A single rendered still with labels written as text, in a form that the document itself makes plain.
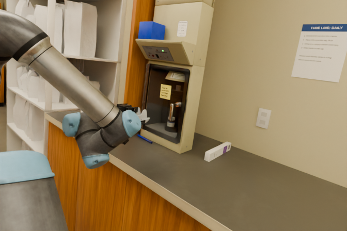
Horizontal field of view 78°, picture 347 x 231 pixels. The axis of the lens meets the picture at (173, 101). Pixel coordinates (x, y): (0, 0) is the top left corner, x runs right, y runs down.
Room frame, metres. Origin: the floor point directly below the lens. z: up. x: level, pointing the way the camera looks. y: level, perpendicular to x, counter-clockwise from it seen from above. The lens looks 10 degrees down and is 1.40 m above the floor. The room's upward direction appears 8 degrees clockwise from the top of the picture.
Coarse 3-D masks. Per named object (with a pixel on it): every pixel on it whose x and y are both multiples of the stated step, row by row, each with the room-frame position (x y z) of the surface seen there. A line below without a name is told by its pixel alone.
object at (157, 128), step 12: (156, 72) 1.21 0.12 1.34; (168, 72) 1.15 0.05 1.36; (180, 72) 1.10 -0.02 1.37; (156, 84) 1.20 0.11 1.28; (168, 84) 1.15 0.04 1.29; (180, 84) 1.10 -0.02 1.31; (156, 96) 1.19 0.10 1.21; (180, 96) 1.09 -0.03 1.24; (156, 108) 1.19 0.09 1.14; (168, 108) 1.13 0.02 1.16; (180, 108) 1.08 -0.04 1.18; (156, 120) 1.18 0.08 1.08; (168, 120) 1.12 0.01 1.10; (180, 120) 1.07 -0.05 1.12; (156, 132) 1.17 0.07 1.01; (168, 132) 1.12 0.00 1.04; (180, 132) 1.07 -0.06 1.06
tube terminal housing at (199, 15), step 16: (160, 16) 1.24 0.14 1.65; (176, 16) 1.17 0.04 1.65; (192, 16) 1.10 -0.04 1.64; (208, 16) 1.13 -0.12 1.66; (176, 32) 1.16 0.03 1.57; (192, 32) 1.09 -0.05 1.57; (208, 32) 1.14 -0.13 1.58; (160, 64) 1.21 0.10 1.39; (176, 64) 1.14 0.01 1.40; (192, 80) 1.08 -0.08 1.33; (192, 96) 1.10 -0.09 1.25; (192, 112) 1.12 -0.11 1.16; (192, 128) 1.14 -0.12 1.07; (160, 144) 1.16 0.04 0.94; (176, 144) 1.09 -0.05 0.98; (192, 144) 1.16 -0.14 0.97
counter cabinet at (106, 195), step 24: (48, 144) 1.49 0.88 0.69; (72, 144) 1.26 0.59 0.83; (72, 168) 1.25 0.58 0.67; (96, 168) 1.08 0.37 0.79; (72, 192) 1.23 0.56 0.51; (96, 192) 1.07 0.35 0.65; (120, 192) 0.94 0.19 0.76; (144, 192) 0.84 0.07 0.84; (72, 216) 1.22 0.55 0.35; (96, 216) 1.06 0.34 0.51; (120, 216) 0.93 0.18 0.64; (144, 216) 0.83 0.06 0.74; (168, 216) 0.75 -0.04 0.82
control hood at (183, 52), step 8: (136, 40) 1.18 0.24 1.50; (144, 40) 1.14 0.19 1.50; (152, 40) 1.10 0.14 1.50; (160, 40) 1.07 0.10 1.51; (168, 40) 1.04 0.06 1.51; (168, 48) 1.06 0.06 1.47; (176, 48) 1.03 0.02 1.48; (184, 48) 1.00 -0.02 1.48; (192, 48) 1.05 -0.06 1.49; (176, 56) 1.07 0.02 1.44; (184, 56) 1.03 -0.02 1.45; (192, 56) 1.06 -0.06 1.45; (192, 64) 1.07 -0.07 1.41
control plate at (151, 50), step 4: (144, 48) 1.18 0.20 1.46; (148, 48) 1.16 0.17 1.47; (152, 48) 1.14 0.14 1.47; (156, 48) 1.12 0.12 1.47; (160, 48) 1.10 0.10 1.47; (164, 48) 1.08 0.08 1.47; (148, 52) 1.18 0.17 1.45; (152, 52) 1.16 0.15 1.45; (156, 52) 1.14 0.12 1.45; (160, 52) 1.12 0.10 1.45; (164, 52) 1.10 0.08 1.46; (168, 52) 1.08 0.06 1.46; (148, 56) 1.21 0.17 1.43; (152, 56) 1.19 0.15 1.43; (168, 56) 1.10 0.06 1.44; (168, 60) 1.13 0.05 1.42; (172, 60) 1.11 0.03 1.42
